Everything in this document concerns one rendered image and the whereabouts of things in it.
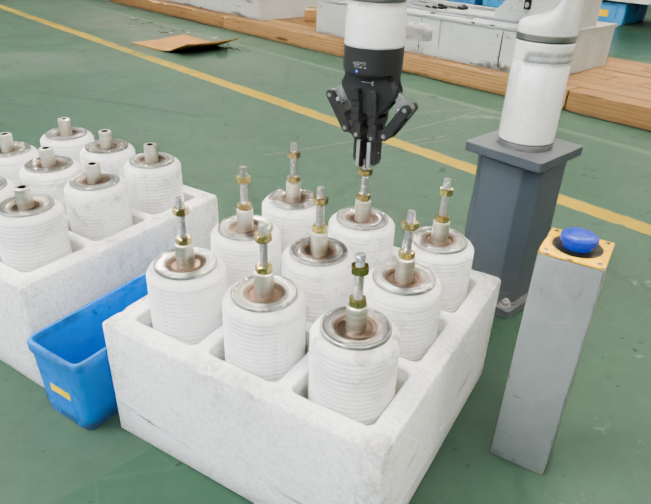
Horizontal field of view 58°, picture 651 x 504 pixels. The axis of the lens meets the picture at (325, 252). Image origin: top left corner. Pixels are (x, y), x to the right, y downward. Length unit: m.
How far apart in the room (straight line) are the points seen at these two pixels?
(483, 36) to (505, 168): 1.85
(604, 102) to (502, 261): 1.51
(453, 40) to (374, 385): 2.45
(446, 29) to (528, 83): 1.96
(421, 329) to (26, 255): 0.56
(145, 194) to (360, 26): 0.49
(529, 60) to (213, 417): 0.70
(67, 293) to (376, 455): 0.53
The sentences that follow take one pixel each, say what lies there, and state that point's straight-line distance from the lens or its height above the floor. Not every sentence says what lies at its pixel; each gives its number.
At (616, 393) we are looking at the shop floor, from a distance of 1.04.
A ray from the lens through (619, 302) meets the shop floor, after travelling 1.27.
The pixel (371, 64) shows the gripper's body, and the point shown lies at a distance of 0.74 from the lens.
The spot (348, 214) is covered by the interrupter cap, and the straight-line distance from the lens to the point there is 0.85.
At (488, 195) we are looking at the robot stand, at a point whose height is 0.21.
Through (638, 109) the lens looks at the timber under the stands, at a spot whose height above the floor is 0.07.
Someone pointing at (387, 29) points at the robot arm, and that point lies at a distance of 0.74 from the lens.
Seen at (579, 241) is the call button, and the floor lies 0.33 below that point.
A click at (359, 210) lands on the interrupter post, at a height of 0.27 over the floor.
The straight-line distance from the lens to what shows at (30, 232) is 0.92.
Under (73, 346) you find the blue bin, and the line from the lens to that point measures 0.94.
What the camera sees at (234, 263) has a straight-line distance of 0.79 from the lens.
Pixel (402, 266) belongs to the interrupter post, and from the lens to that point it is 0.69.
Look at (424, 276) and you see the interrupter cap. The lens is 0.72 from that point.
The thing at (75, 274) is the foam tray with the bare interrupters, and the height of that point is 0.16.
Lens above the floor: 0.62
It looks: 29 degrees down
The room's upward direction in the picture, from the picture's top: 2 degrees clockwise
